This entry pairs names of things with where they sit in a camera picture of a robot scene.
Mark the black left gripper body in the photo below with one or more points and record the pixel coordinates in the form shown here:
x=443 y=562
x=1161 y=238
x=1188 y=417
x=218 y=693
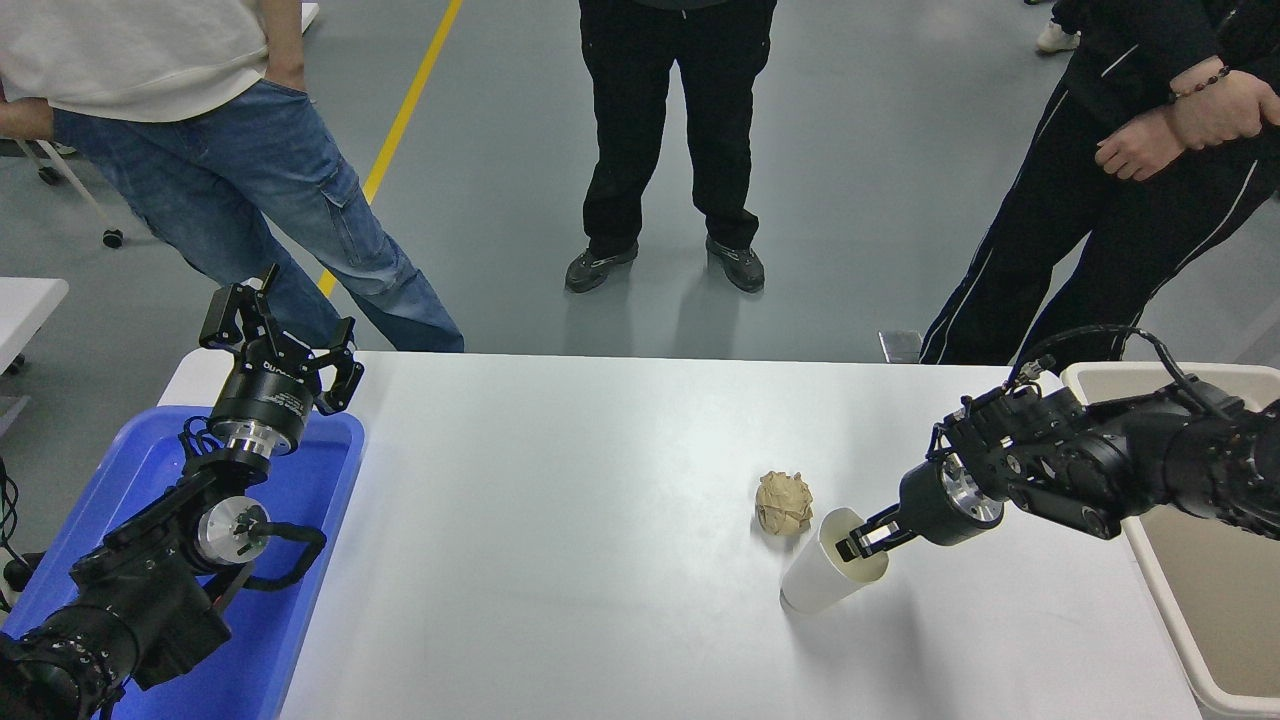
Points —
x=262 y=400

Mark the person's right forearm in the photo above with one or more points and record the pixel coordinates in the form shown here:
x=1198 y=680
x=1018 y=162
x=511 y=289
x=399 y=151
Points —
x=25 y=118

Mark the person's white shoe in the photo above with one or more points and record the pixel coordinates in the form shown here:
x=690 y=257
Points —
x=1056 y=38

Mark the blue plastic tray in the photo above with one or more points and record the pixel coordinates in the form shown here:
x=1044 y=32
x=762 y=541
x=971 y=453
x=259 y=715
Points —
x=300 y=520

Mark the person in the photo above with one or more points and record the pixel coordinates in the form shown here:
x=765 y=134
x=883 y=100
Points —
x=650 y=100
x=1070 y=230
x=250 y=190

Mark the person's bare hand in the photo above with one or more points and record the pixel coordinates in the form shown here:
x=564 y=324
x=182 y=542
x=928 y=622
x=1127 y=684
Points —
x=1140 y=148

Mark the person's left forearm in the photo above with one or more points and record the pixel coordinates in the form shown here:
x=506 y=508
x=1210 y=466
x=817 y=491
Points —
x=283 y=45

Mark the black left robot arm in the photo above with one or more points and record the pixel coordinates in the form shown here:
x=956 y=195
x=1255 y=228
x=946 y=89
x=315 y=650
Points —
x=150 y=590

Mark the white paper cup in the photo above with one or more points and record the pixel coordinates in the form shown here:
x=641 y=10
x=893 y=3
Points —
x=815 y=580

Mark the large pale plastic bin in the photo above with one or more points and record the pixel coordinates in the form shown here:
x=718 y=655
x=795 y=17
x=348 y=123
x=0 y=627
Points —
x=1200 y=600

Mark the grey metal floor plate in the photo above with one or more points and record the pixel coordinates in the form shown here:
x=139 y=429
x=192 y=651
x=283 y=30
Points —
x=900 y=346

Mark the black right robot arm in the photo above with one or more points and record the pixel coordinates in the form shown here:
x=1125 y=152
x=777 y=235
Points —
x=1100 y=460

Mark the small white side table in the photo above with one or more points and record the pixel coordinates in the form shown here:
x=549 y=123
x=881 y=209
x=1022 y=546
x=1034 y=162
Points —
x=25 y=305

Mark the person's braceleted hand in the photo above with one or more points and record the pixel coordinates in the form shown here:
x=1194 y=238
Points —
x=1225 y=110

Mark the white wheeled stand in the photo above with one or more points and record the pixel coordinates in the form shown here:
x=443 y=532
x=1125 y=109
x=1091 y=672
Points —
x=85 y=200

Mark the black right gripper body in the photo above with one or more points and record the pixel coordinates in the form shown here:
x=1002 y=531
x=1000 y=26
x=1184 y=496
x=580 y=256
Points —
x=930 y=505

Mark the crumpled tan paper ball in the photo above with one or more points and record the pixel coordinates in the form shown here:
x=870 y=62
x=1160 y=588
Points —
x=782 y=500

